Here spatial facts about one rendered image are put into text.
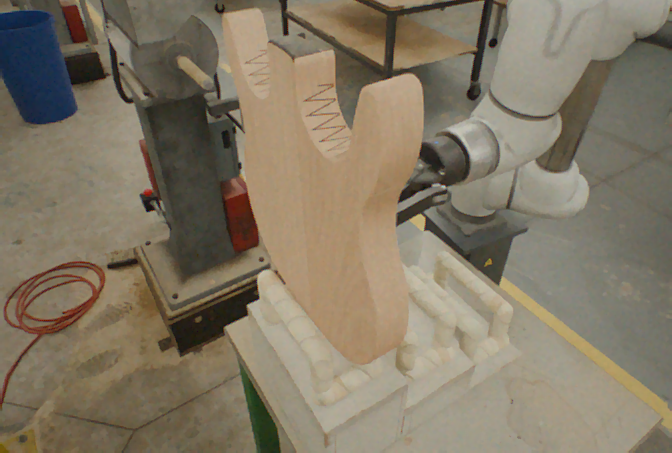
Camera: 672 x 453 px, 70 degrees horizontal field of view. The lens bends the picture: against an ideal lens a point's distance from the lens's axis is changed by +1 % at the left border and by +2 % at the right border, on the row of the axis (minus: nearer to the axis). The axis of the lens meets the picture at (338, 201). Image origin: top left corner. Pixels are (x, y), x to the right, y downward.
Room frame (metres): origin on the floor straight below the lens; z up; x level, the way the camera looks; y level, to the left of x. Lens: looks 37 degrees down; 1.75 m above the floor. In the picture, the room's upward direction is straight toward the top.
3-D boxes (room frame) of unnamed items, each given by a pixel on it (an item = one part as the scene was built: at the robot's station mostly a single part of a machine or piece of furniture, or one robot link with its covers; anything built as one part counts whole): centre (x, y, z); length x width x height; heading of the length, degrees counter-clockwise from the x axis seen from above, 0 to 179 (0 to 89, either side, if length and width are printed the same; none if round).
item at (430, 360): (0.49, -0.15, 1.04); 0.11 x 0.03 x 0.03; 123
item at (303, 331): (0.46, 0.07, 1.20); 0.20 x 0.03 x 0.03; 32
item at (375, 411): (0.48, 0.03, 1.02); 0.27 x 0.15 x 0.17; 33
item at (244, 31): (0.58, 0.11, 1.55); 0.07 x 0.04 x 0.09; 32
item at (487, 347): (0.57, -0.29, 0.96); 0.11 x 0.03 x 0.03; 123
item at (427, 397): (0.57, -0.10, 0.98); 0.27 x 0.16 x 0.09; 33
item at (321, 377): (0.39, 0.02, 1.15); 0.03 x 0.03 x 0.09
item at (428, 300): (0.59, -0.14, 1.12); 0.20 x 0.03 x 0.03; 32
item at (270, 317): (0.53, 0.11, 1.15); 0.03 x 0.03 x 0.09
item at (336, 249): (0.48, 0.03, 1.39); 0.35 x 0.04 x 0.40; 32
